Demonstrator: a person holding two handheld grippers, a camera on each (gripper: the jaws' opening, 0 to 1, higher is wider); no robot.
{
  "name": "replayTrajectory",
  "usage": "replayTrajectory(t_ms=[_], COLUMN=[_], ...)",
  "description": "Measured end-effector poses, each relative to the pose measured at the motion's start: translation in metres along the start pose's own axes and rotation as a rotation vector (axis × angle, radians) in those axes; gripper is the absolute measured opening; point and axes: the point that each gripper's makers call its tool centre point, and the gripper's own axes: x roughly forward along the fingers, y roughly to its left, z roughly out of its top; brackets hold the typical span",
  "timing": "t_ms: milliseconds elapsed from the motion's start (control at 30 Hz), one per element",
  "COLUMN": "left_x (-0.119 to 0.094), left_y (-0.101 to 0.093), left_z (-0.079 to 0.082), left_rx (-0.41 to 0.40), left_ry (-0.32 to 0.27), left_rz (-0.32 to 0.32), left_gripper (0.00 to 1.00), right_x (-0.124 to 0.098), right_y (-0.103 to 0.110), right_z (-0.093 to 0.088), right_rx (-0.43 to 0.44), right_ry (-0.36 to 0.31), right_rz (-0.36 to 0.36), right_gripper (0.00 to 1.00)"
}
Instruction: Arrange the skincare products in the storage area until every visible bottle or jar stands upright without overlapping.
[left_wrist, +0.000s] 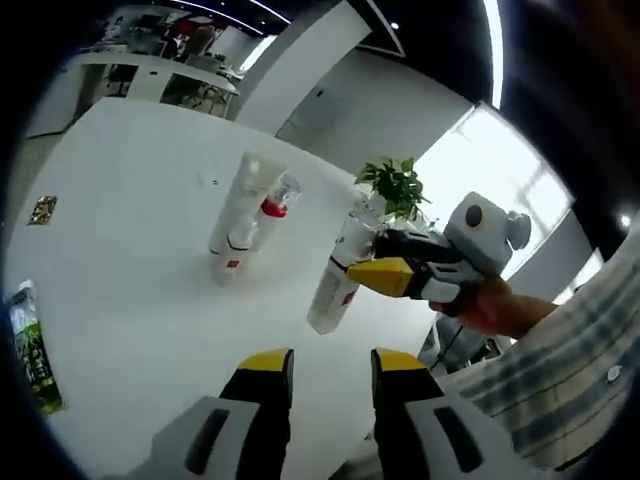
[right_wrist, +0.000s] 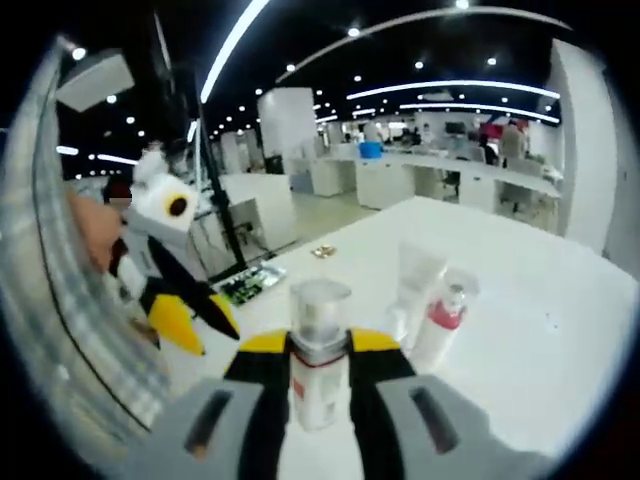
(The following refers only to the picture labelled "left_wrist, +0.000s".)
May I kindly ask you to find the small gold foil packet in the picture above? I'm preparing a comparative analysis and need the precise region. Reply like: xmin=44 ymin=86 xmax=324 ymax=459
xmin=27 ymin=193 xmax=59 ymax=226

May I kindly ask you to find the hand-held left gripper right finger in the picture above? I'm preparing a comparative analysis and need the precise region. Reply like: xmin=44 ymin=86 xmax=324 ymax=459
xmin=369 ymin=347 xmax=546 ymax=480

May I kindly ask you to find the long ceiling light strip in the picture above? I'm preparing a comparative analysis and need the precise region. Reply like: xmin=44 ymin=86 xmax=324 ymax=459
xmin=483 ymin=0 xmax=505 ymax=110

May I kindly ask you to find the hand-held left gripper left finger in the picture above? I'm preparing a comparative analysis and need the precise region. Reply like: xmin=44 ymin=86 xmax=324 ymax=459
xmin=147 ymin=347 xmax=296 ymax=480

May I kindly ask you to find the person's right hand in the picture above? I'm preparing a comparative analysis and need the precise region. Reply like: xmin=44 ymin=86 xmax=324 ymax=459
xmin=459 ymin=277 xmax=509 ymax=337

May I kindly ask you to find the white skincare tube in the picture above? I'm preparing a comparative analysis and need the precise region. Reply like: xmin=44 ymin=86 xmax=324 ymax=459
xmin=207 ymin=151 xmax=290 ymax=287

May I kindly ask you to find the red collar pump skincare bottle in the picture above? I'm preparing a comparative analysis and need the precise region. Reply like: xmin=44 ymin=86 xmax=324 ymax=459
xmin=247 ymin=173 xmax=305 ymax=251

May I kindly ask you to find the person arm plaid sleeve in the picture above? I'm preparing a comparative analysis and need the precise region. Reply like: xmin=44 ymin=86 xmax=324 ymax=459
xmin=439 ymin=239 xmax=640 ymax=474

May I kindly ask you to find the green potted plant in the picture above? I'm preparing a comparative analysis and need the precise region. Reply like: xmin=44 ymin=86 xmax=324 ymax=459
xmin=353 ymin=156 xmax=435 ymax=226

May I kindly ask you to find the green printed plastic packet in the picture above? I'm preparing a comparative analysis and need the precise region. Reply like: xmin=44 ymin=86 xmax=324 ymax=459
xmin=1 ymin=278 xmax=65 ymax=417

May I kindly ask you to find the clear cap white skincare bottle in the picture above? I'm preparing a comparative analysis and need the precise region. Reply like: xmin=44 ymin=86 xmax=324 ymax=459
xmin=305 ymin=210 xmax=387 ymax=337

